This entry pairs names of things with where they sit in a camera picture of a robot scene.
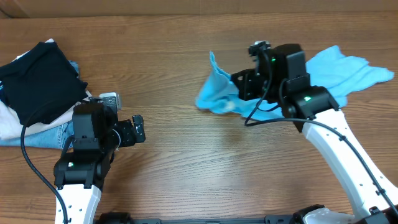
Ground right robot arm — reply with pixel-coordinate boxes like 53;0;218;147
232;41;397;223

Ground folded black garment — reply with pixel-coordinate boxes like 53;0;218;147
1;42;88;126

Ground folded blue denim jeans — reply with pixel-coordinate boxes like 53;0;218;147
0;60;80;151

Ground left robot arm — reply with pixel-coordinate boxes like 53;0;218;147
53;103;146;223

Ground light blue printed t-shirt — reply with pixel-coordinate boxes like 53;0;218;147
195;45;394;118

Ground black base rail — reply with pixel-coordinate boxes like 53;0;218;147
93;212;300;224

